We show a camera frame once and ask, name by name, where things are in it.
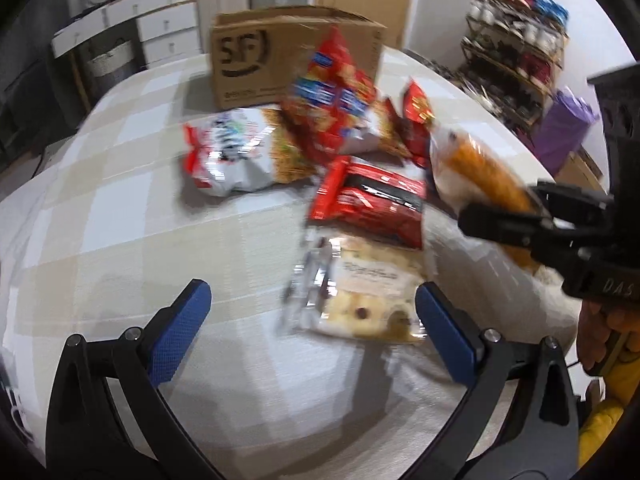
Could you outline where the white drawer desk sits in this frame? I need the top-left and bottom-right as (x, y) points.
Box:
(50, 0), (201, 68)

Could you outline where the orange bread bag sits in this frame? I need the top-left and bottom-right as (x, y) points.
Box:
(429, 126), (543, 273)

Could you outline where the white red snack bag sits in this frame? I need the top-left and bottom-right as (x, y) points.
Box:
(181, 109), (281, 197)

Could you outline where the red blue snack bag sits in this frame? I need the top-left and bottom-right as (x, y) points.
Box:
(280, 27), (386, 163)

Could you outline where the purple bag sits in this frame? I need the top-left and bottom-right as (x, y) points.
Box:
(532, 87), (601, 176)

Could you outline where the woven laundry basket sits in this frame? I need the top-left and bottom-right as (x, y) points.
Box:
(80, 40), (136, 78)

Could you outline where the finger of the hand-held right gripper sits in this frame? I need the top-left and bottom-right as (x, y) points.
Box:
(530, 180), (615, 212)
(457, 202), (566, 261)

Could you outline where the red black snack packet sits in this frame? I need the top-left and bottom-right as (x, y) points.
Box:
(307, 156), (427, 250)

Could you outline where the person's right forearm yellow sleeve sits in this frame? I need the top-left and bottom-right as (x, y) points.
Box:
(579, 337), (640, 472)

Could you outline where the clear cookie packet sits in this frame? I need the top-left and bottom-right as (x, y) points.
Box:
(277, 234), (433, 345)

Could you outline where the red cookie snack bag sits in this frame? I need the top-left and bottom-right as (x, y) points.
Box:
(397, 79), (436, 168)

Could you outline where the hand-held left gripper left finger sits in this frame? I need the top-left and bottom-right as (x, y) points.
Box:
(45, 279), (221, 480)

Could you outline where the yellow snack bag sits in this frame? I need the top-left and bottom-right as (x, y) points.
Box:
(262, 97), (413, 186)

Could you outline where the small brown cardboard box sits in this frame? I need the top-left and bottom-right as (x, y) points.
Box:
(555, 147), (608, 196)

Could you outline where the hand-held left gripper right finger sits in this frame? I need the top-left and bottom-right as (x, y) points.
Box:
(414, 281), (582, 480)

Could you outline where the person's right hand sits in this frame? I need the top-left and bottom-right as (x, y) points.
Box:
(576, 300), (640, 377)

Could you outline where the beige checked tablecloth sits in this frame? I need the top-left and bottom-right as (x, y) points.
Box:
(0, 47), (586, 480)

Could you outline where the wooden shelf with goods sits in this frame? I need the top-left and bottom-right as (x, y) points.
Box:
(457, 0), (571, 131)

